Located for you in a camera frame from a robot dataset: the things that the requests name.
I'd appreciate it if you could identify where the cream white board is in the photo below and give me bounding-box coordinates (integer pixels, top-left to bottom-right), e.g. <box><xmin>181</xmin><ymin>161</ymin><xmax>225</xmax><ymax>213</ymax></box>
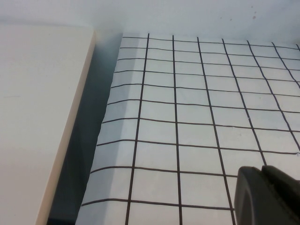
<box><xmin>0</xmin><ymin>22</ymin><xmax>97</xmax><ymax>225</ymax></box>

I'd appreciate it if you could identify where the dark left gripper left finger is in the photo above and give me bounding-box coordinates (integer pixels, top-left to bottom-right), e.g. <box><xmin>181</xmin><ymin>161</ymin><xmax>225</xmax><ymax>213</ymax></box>
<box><xmin>233</xmin><ymin>165</ymin><xmax>285</xmax><ymax>225</ymax></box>

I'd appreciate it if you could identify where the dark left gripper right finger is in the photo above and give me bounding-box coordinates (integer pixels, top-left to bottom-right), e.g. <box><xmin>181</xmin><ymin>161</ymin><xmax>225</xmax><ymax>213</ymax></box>
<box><xmin>261</xmin><ymin>165</ymin><xmax>300</xmax><ymax>225</ymax></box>

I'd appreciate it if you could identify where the white black-grid tablecloth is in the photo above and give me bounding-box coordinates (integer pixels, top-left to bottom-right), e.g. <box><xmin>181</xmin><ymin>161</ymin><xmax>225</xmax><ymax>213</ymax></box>
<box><xmin>81</xmin><ymin>32</ymin><xmax>300</xmax><ymax>225</ymax></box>

